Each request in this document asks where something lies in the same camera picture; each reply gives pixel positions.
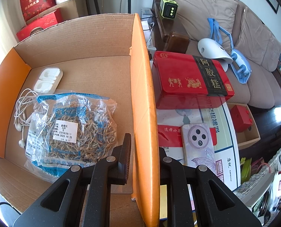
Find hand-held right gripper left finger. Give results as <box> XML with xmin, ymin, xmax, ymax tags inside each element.
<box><xmin>13</xmin><ymin>134</ymin><xmax>132</xmax><ymax>227</ymax></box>

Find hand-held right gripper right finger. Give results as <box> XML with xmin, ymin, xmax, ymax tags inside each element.
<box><xmin>159</xmin><ymin>147</ymin><xmax>264</xmax><ymax>227</ymax></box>

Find clear bag of dried herbs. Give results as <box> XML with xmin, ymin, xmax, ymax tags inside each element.
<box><xmin>24</xmin><ymin>89</ymin><xmax>119</xmax><ymax>179</ymax></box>

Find orange cardboard box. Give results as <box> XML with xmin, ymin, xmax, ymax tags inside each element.
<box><xmin>0</xmin><ymin>13</ymin><xmax>161</xmax><ymax>227</ymax></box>

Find white wired earphones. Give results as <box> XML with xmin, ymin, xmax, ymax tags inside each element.
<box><xmin>14</xmin><ymin>89</ymin><xmax>40</xmax><ymax>149</ymax></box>

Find white earphone case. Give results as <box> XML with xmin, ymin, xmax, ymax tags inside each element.
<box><xmin>34</xmin><ymin>67</ymin><xmax>63</xmax><ymax>93</ymax></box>

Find phone with butterfly case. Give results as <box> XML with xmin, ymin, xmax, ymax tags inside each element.
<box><xmin>180</xmin><ymin>123</ymin><xmax>218</xmax><ymax>166</ymax></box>

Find white printed flat box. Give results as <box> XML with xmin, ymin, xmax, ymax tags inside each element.
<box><xmin>157</xmin><ymin>99</ymin><xmax>240</xmax><ymax>192</ymax></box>

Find green bag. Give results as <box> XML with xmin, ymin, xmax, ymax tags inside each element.
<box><xmin>241</xmin><ymin>157</ymin><xmax>252</xmax><ymax>183</ymax></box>

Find small red box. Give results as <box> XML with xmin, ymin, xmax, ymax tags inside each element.
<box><xmin>230</xmin><ymin>104</ymin><xmax>254</xmax><ymax>133</ymax></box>

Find red tin box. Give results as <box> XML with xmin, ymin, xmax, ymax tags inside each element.
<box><xmin>152</xmin><ymin>51</ymin><xmax>235</xmax><ymax>110</ymax></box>

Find open cardboard box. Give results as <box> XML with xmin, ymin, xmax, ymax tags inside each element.
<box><xmin>227</xmin><ymin>103</ymin><xmax>261</xmax><ymax>150</ymax></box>

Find blue roller massager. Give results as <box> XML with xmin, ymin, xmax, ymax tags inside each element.
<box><xmin>207</xmin><ymin>18</ymin><xmax>252</xmax><ymax>84</ymax></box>

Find brown sofa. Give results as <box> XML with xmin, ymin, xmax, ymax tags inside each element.
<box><xmin>152</xmin><ymin>0</ymin><xmax>281</xmax><ymax>114</ymax></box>

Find dark brown wooden box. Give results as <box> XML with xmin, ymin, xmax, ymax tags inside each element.
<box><xmin>166</xmin><ymin>31</ymin><xmax>190</xmax><ymax>54</ymax></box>

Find white curved mask shell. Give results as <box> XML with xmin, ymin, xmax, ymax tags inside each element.
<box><xmin>197</xmin><ymin>38</ymin><xmax>233</xmax><ymax>71</ymax></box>

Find beige sofa cushion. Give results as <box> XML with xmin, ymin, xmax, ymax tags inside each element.
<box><xmin>173</xmin><ymin>0</ymin><xmax>239</xmax><ymax>59</ymax></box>
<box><xmin>235</xmin><ymin>6</ymin><xmax>281</xmax><ymax>71</ymax></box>

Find red chocolate box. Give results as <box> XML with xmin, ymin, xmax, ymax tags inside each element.
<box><xmin>16</xmin><ymin>8</ymin><xmax>64</xmax><ymax>42</ymax></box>

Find brown cardboard box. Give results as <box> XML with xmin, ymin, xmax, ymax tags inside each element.
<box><xmin>55</xmin><ymin>0</ymin><xmax>89</xmax><ymax>23</ymax></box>

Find red gift box gold print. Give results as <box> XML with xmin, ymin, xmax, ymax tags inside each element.
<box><xmin>19</xmin><ymin>0</ymin><xmax>57</xmax><ymax>25</ymax></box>

